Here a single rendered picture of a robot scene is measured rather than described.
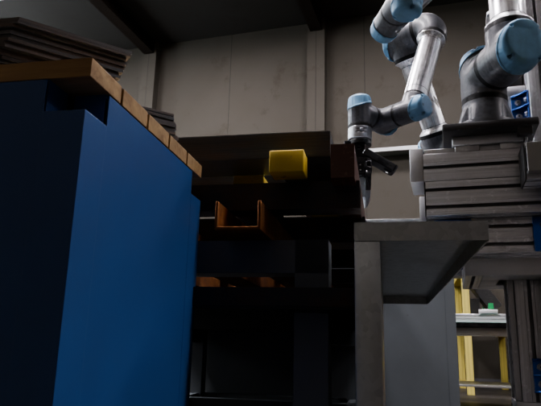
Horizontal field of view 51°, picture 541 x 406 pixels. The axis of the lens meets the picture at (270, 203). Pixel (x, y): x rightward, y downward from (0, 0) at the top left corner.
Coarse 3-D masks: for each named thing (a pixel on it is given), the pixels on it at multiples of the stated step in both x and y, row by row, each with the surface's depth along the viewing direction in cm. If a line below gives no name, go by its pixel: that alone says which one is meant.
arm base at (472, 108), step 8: (472, 96) 150; (480, 96) 148; (488, 96) 147; (496, 96) 147; (504, 96) 148; (464, 104) 152; (472, 104) 149; (480, 104) 147; (488, 104) 146; (496, 104) 146; (504, 104) 147; (464, 112) 151; (472, 112) 148; (480, 112) 146; (488, 112) 145; (496, 112) 145; (504, 112) 147; (464, 120) 150; (472, 120) 146; (480, 120) 145; (488, 120) 144
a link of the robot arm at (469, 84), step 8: (480, 48) 151; (464, 56) 154; (472, 56) 152; (464, 64) 154; (472, 64) 149; (464, 72) 153; (472, 72) 149; (464, 80) 153; (472, 80) 150; (480, 80) 147; (464, 88) 153; (472, 88) 150; (480, 88) 148; (488, 88) 148; (496, 88) 147; (504, 88) 147; (464, 96) 152
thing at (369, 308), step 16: (368, 256) 88; (368, 272) 88; (368, 288) 87; (368, 304) 87; (368, 320) 86; (368, 336) 85; (368, 352) 85; (384, 352) 205; (368, 368) 84; (384, 368) 158; (368, 384) 84; (384, 384) 129; (368, 400) 83; (384, 400) 109
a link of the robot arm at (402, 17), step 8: (392, 0) 140; (400, 0) 138; (408, 0) 137; (416, 0) 137; (384, 8) 146; (392, 8) 140; (400, 8) 138; (408, 8) 137; (416, 8) 138; (384, 16) 147; (392, 16) 142; (400, 16) 141; (408, 16) 140; (416, 16) 140
